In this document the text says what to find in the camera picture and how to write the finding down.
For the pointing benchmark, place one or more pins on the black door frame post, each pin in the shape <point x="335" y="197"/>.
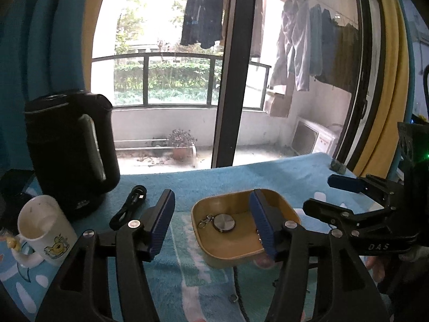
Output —
<point x="236" y="57"/>

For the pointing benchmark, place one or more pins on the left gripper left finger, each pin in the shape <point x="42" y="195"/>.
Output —
<point x="80" y="291"/>

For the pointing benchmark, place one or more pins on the light grey hanging shirt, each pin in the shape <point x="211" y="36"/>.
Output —
<point x="293" y="46"/>

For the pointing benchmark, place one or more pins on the dark hanging jacket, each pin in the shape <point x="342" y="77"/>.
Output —
<point x="202" y="23"/>

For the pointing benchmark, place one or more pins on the blue cartoon table blanket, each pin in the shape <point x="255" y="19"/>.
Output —
<point x="182" y="285"/>

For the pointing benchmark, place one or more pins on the person's right hand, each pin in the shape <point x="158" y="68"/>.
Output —
<point x="375" y="265"/>

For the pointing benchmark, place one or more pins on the green stone figurine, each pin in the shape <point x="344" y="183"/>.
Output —
<point x="337" y="167"/>

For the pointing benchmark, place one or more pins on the white cartoon mug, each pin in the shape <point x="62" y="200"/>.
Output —
<point x="44" y="234"/>

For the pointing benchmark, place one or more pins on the teal yellow right curtain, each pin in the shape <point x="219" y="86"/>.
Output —
<point x="379" y="151"/>

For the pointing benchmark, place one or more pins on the yellow jewelry tray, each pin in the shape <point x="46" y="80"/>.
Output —
<point x="224" y="250"/>

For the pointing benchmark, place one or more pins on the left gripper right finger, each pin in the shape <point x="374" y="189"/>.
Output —
<point x="344" y="291"/>

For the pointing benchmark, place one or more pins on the white air conditioner unit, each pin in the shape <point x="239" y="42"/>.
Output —
<point x="310" y="137"/>

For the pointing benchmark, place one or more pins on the teal yellow curtain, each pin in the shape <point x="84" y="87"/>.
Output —
<point x="379" y="151"/>
<point x="46" y="47"/>

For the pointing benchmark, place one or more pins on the silver pocket watch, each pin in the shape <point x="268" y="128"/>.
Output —
<point x="222" y="223"/>

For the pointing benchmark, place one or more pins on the cardboard box on ledge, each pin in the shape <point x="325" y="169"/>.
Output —
<point x="278" y="101"/>

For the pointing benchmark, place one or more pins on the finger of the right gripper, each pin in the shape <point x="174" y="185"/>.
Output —
<point x="344" y="223"/>
<point x="376" y="188"/>

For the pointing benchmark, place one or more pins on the black balcony railing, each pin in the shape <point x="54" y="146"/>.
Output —
<point x="159" y="79"/>

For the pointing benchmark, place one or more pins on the teal yellow left curtain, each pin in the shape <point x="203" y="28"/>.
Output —
<point x="46" y="47"/>

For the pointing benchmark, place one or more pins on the black electric kettle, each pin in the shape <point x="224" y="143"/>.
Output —
<point x="71" y="145"/>

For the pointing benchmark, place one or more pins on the potted plant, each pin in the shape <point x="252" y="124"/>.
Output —
<point x="183" y="144"/>

